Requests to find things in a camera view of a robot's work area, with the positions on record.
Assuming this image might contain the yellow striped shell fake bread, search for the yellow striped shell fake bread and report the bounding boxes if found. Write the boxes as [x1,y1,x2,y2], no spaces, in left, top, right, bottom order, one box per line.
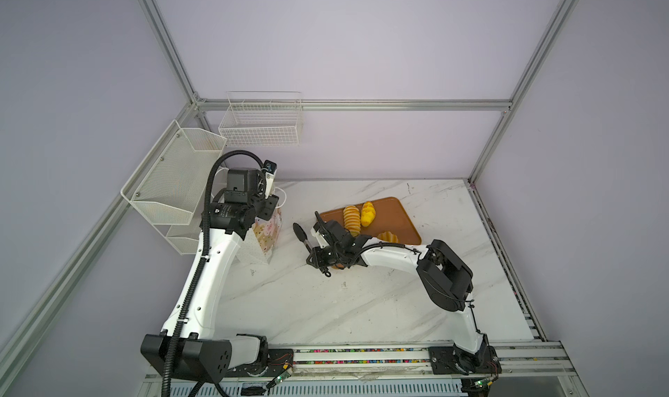
[376,231,400,244]

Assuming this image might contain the yellow ridged fake bread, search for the yellow ridged fake bread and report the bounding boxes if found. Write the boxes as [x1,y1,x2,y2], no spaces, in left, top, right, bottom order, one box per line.
[343,205,362,238]

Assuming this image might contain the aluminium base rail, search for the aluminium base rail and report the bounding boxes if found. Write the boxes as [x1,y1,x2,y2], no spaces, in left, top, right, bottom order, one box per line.
[140,340,586,397]

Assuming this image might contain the white mesh wall shelf lower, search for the white mesh wall shelf lower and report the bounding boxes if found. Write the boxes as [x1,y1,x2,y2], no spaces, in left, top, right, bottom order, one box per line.
[166,226,201,255]

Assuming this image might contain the yellow oblong fake bread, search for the yellow oblong fake bread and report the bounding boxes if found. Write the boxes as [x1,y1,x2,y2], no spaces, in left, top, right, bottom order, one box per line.
[360,201,376,227]

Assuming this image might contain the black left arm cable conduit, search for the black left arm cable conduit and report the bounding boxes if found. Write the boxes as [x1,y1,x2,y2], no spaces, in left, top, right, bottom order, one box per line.
[159,150,265,397]

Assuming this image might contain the brown rectangular tray mat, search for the brown rectangular tray mat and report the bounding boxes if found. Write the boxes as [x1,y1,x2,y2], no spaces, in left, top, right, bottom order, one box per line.
[317,197,423,246]

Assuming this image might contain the cartoon animal paper gift bag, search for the cartoon animal paper gift bag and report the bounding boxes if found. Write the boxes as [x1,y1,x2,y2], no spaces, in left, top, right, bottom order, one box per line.
[237,187,287,265]

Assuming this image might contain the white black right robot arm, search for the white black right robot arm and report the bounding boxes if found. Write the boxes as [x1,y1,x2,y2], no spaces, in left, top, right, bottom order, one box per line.
[293,214,494,374]

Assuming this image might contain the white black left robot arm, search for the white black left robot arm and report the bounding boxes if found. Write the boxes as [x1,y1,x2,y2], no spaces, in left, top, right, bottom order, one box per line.
[140,163,279,396]

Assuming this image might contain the white wire wall basket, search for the white wire wall basket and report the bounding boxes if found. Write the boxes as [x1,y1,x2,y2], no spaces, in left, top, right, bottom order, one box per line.
[219,91,303,147]

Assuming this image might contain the white mesh wall shelf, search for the white mesh wall shelf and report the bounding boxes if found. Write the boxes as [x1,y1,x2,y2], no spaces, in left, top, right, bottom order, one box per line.
[166,226,201,255]
[120,121,226,226]

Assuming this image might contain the white mesh wall shelf upper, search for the white mesh wall shelf upper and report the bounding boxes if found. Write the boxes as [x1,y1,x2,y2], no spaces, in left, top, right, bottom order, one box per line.
[120,121,226,226]

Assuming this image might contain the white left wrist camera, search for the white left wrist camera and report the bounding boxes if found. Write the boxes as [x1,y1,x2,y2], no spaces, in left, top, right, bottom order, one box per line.
[261,160,278,198]

